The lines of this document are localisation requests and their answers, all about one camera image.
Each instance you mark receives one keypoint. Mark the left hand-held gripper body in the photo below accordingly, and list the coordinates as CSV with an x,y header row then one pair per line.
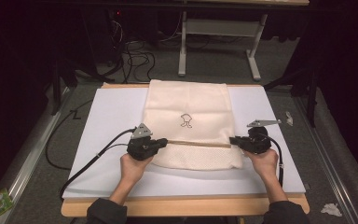
x,y
140,149

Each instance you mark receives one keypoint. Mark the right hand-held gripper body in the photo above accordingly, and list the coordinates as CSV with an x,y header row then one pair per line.
x,y
258,143

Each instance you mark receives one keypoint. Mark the cream mesh laundry bag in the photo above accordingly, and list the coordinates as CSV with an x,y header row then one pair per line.
x,y
186,99

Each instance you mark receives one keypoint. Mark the person's left hand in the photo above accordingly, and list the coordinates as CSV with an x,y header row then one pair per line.
x,y
133,169

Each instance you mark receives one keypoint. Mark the person's right hand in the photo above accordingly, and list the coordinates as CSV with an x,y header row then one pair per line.
x,y
267,163

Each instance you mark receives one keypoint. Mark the small white scrap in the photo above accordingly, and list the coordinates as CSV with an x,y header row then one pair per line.
x,y
289,118

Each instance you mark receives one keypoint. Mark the white board mat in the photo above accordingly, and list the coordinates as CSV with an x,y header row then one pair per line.
x,y
112,115

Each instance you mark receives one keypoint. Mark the wooden table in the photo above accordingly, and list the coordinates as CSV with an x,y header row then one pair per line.
x,y
199,207

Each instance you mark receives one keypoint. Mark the black stand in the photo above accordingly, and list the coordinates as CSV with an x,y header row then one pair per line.
x,y
312,93
56,87

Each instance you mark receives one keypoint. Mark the crumpled white paper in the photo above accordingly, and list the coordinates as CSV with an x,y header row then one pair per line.
x,y
331,209

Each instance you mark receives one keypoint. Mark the metal floor rail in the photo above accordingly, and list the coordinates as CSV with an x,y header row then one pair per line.
x,y
34,152
323,155

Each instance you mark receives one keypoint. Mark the white metal desk frame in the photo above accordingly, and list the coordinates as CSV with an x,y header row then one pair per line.
x,y
223,27

